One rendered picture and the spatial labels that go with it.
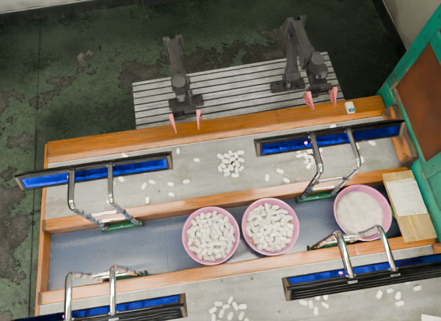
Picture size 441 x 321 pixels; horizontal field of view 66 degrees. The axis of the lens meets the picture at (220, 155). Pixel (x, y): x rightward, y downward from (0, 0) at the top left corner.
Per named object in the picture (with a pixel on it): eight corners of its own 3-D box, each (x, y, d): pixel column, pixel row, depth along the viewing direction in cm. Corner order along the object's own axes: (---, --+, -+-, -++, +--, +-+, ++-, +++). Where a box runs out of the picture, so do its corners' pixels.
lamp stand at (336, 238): (306, 245, 164) (332, 228, 123) (347, 239, 165) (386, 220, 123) (316, 287, 157) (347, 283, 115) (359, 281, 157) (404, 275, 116)
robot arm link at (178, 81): (190, 85, 142) (186, 62, 146) (170, 88, 142) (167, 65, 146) (193, 100, 153) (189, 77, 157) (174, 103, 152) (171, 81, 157)
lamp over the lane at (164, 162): (24, 172, 143) (14, 167, 136) (172, 151, 145) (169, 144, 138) (23, 191, 140) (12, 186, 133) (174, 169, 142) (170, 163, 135)
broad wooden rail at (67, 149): (62, 154, 196) (46, 140, 179) (369, 111, 202) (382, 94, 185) (62, 174, 192) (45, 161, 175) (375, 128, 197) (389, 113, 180)
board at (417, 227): (380, 174, 167) (381, 174, 166) (410, 170, 168) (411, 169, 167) (404, 242, 155) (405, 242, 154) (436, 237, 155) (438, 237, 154)
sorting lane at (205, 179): (49, 165, 179) (47, 163, 177) (386, 117, 185) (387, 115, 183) (46, 221, 167) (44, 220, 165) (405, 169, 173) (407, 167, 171)
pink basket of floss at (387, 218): (317, 220, 169) (323, 215, 160) (346, 180, 176) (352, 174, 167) (365, 255, 162) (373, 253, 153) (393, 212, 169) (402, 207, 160)
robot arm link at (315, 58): (331, 62, 145) (322, 40, 149) (311, 65, 144) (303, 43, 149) (323, 78, 155) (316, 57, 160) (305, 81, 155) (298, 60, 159)
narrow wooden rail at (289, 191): (52, 224, 173) (41, 219, 163) (399, 172, 179) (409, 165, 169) (52, 235, 171) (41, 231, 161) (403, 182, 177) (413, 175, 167)
